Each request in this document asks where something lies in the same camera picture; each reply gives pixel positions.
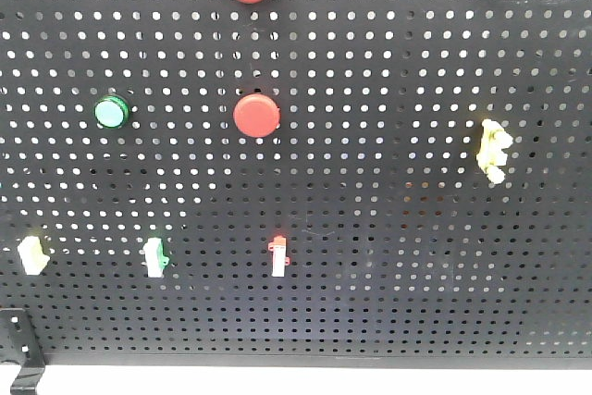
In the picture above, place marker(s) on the lower red mushroom button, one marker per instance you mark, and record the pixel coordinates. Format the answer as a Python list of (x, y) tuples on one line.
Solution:
[(256, 115)]

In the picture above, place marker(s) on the black perforated pegboard panel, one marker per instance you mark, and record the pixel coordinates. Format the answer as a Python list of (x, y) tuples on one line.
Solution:
[(402, 252)]

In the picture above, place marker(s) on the green round push button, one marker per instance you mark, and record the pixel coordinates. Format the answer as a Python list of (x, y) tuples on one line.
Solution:
[(112, 111)]

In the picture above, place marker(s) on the white standing desk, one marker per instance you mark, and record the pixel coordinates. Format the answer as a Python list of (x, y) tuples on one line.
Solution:
[(70, 379)]

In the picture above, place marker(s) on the left black mounting clamp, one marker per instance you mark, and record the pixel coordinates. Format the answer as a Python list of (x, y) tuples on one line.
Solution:
[(19, 345)]

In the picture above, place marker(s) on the red white rocker switch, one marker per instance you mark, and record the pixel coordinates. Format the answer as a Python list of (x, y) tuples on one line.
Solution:
[(280, 259)]

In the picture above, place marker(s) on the green white rocker switch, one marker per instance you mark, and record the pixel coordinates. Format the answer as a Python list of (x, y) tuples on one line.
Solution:
[(155, 259)]

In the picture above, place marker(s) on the yellow toggle switch block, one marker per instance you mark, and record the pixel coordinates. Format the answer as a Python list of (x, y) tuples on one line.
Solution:
[(491, 155)]

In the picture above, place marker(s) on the yellow white rocker switch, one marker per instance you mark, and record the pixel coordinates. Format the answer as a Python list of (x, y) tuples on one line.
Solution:
[(31, 255)]

